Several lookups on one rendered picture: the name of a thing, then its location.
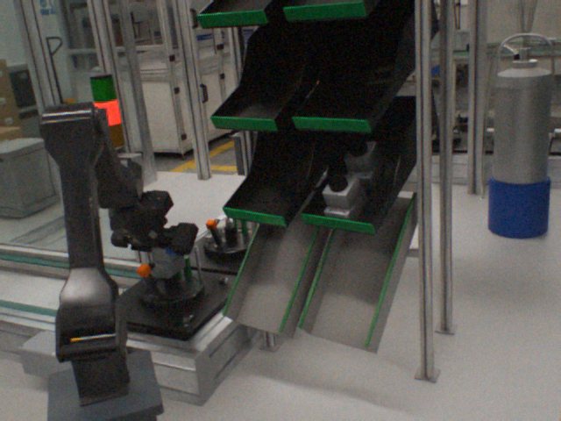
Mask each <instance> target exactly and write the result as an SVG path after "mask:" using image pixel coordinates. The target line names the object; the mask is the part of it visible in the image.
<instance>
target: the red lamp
mask: <svg viewBox="0 0 561 421"><path fill-rule="evenodd" d="M94 105H95V107H98V108H106V110H107V115H108V121H109V122H110V125H115V124H119V123H121V122H122V120H121V115H120V110H119V105H118V101H117V100H115V101H111V102H107V103H94Z"/></svg>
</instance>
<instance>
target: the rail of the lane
mask: <svg viewBox="0 0 561 421"><path fill-rule="evenodd" d="M55 318H56V317H53V316H48V315H43V314H38V313H33V312H29V311H24V310H15V309H11V308H6V307H2V306H0V359H4V360H10V361H14V362H17V363H21V364H22V362H21V360H20V356H19V352H18V348H19V347H20V346H21V345H23V344H24V343H25V342H27V341H28V340H30V339H32V338H33V337H35V336H36V334H38V333H39V332H41V331H42V330H48V331H53V332H55ZM127 329H128V337H129V338H128V341H127V345H126V346H127V350H128V352H127V354H130V353H136V352H140V351H144V350H149V351H150V352H151V355H152V359H153V365H154V368H155V372H156V375H157V379H158V383H159V386H160V393H161V396H163V397H166V398H170V399H174V400H177V401H181V402H184V403H191V404H194V405H199V406H203V405H204V404H205V403H206V402H207V401H208V400H209V398H210V397H211V396H212V395H213V394H214V393H215V389H214V382H213V377H212V371H211V365H210V359H209V349H208V347H207V346H204V345H199V344H195V343H189V342H185V341H180V340H176V339H167V338H162V337H158V336H153V335H150V332H149V328H147V327H142V326H137V325H128V324H127ZM113 335H115V333H112V334H104V335H97V336H89V337H83V338H86V339H91V338H99V337H106V336H113Z"/></svg>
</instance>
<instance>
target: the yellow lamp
mask: <svg viewBox="0 0 561 421"><path fill-rule="evenodd" d="M110 136H111V138H112V141H113V143H114V146H115V147H118V146H123V145H124V144H125V139H124V130H123V125H122V122H121V123H119V124H115V125H110Z"/></svg>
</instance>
